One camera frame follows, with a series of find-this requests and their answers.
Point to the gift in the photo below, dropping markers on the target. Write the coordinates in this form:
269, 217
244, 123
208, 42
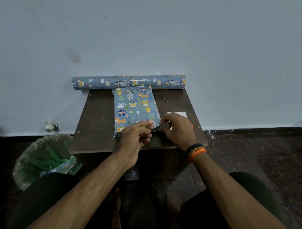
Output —
134, 106

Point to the white round wall fitting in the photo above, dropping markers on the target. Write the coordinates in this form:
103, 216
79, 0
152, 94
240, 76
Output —
50, 126

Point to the white paper piece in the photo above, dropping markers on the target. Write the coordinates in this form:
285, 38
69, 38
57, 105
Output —
181, 114

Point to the clear tape piece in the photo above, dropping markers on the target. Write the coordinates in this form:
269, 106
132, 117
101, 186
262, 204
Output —
157, 128

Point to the person's foot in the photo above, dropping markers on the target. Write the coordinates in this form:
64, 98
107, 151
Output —
173, 210
116, 207

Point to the black wristband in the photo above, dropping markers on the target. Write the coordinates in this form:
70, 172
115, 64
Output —
192, 148

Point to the wrapping paper scrap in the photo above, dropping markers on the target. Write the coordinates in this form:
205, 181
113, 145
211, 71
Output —
55, 170

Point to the person's right forearm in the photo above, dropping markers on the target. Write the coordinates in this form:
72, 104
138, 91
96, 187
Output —
231, 195

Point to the person's left forearm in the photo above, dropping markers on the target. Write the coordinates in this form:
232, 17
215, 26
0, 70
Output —
87, 191

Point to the orange wristband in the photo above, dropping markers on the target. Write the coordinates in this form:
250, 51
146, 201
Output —
197, 153

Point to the bin with green plastic liner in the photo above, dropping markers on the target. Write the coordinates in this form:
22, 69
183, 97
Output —
42, 158

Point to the person's right hand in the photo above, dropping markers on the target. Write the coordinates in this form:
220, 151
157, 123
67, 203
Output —
180, 132

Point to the small dark wooden table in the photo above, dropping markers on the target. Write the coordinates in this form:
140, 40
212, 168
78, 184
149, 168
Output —
96, 122

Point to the person's left foot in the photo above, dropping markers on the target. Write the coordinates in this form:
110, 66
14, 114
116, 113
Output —
116, 207

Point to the roll of animal-print wrapping paper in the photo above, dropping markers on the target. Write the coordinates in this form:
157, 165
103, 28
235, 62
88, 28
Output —
128, 82

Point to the black shorts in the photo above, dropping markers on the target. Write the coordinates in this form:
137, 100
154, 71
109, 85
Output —
44, 195

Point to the person's left hand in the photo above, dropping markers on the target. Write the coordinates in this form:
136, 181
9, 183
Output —
131, 144

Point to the person's right foot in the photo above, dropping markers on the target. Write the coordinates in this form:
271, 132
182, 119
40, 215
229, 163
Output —
173, 210

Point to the person's right thumb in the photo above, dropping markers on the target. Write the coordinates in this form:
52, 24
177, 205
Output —
167, 127

